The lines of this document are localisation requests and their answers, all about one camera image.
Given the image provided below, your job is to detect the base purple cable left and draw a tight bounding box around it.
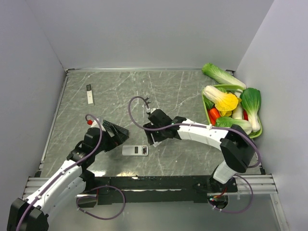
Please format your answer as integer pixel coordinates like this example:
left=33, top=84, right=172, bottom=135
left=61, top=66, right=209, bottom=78
left=76, top=185, right=126, bottom=220

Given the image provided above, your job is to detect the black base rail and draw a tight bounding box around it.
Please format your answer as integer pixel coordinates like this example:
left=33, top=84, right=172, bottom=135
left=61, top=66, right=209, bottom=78
left=84, top=175, right=238, bottom=205

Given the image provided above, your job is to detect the light green cabbage front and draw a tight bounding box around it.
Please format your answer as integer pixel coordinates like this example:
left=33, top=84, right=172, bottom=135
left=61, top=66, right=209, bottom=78
left=216, top=116, right=252, bottom=135

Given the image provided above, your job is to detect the black TV remote control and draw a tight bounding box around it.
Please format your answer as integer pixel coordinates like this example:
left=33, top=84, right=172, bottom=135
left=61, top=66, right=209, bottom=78
left=102, top=120, right=113, bottom=132

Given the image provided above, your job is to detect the red pepper toy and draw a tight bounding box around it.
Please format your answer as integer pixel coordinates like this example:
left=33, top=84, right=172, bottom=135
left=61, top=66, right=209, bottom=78
left=243, top=110, right=248, bottom=121

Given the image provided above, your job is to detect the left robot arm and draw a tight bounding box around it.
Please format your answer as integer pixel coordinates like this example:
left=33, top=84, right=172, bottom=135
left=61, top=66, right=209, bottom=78
left=7, top=123, right=129, bottom=231

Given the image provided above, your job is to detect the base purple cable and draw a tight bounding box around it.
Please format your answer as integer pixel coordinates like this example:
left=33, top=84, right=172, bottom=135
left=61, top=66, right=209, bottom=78
left=208, top=174, right=254, bottom=215
left=76, top=185, right=126, bottom=220

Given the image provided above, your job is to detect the white AC remote cover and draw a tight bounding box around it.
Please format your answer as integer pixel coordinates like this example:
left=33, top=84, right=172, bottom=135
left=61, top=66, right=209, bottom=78
left=151, top=134, right=162, bottom=147

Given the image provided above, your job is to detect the dark green bok choy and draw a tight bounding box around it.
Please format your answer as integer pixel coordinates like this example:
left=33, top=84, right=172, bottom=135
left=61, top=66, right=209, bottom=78
left=240, top=88, right=261, bottom=132

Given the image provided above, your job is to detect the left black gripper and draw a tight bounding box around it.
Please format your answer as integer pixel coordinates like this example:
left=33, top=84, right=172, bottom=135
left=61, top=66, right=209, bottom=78
left=93, top=124, right=128, bottom=154

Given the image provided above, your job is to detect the green plastic basket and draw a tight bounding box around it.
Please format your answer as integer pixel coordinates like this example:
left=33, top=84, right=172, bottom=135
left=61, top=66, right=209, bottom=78
left=202, top=84, right=262, bottom=139

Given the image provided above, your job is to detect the orange carrot toy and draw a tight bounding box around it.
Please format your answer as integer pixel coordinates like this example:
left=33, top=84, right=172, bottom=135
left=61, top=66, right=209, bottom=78
left=207, top=107, right=220, bottom=126

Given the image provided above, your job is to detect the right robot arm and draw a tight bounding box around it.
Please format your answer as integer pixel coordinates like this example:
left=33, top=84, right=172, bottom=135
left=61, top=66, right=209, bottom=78
left=142, top=109, right=255, bottom=192

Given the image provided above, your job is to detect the yellow white cabbage toy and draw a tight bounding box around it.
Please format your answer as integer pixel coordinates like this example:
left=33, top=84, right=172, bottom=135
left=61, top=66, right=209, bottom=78
left=203, top=86, right=242, bottom=116

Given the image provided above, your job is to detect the white slim remote control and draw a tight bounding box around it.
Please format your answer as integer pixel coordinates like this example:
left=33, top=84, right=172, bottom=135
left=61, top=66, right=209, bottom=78
left=86, top=84, right=94, bottom=104

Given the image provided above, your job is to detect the napa cabbage on table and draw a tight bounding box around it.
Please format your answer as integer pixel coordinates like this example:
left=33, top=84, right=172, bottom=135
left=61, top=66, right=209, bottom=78
left=202, top=63, right=246, bottom=89

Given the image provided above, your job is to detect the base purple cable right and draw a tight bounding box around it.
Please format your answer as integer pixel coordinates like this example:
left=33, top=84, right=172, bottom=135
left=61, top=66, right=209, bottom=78
left=208, top=174, right=254, bottom=215

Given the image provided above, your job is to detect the white radish toy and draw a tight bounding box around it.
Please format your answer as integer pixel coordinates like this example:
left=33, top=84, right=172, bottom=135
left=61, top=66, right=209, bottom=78
left=232, top=103, right=244, bottom=120

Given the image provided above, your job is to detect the red white AC remote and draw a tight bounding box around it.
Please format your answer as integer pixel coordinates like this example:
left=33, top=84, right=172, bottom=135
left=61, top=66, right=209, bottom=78
left=122, top=145, right=149, bottom=156

